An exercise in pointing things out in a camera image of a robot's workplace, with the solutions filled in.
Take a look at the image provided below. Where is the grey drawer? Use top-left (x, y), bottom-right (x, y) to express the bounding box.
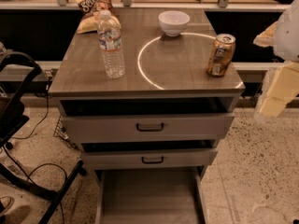
top-left (62, 113), bottom-right (234, 144)
top-left (81, 148), bottom-right (217, 170)
top-left (95, 167), bottom-right (208, 224)

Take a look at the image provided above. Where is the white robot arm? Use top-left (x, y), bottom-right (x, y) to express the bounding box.
top-left (253, 0), bottom-right (299, 118)

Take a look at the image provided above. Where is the grey wooden drawer cabinet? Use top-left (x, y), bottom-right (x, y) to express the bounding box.
top-left (48, 7), bottom-right (246, 182)

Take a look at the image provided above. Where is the white ceramic bowl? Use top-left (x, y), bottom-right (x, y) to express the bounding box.
top-left (158, 10), bottom-right (190, 36)

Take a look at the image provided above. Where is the clear plastic water bottle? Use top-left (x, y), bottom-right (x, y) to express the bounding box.
top-left (97, 10), bottom-right (125, 78)

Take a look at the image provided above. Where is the golden soda can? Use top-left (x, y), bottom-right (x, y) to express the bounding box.
top-left (207, 34), bottom-right (235, 77)

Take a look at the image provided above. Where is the brown chip bag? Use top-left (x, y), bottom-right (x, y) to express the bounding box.
top-left (75, 0), bottom-right (121, 34)

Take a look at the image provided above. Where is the shoe tip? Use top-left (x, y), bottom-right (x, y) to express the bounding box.
top-left (0, 196), bottom-right (14, 217)

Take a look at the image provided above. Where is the black floor cable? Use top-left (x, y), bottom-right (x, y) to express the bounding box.
top-left (2, 87), bottom-right (69, 224)

